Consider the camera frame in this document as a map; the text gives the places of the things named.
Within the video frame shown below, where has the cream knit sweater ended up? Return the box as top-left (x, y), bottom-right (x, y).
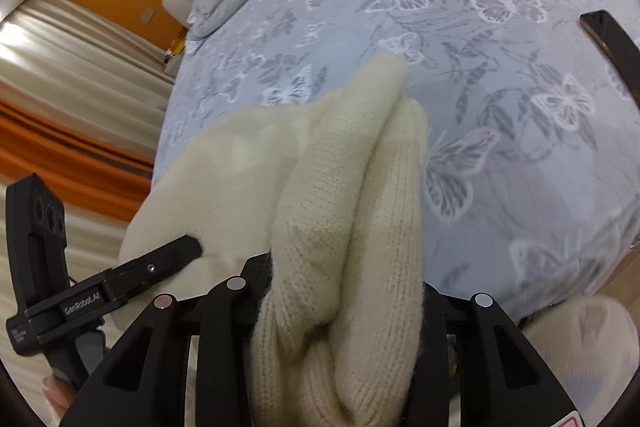
top-left (118, 52), bottom-right (427, 426)

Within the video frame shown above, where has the person's left hand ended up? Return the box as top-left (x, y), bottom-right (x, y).
top-left (41, 375), bottom-right (76, 417)

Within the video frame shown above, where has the beige knit garment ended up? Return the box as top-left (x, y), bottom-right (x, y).
top-left (524, 295), bottom-right (639, 426)

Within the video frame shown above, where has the orange curtain band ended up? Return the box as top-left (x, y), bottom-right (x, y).
top-left (1, 100), bottom-right (153, 222)

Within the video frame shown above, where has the blue butterfly bed sheet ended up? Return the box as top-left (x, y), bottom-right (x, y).
top-left (154, 0), bottom-right (639, 317)

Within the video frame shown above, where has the beige striped curtain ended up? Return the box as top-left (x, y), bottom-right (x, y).
top-left (1, 0), bottom-right (174, 159)

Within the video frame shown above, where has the black smartphone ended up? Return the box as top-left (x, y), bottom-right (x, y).
top-left (579, 10), bottom-right (640, 105)

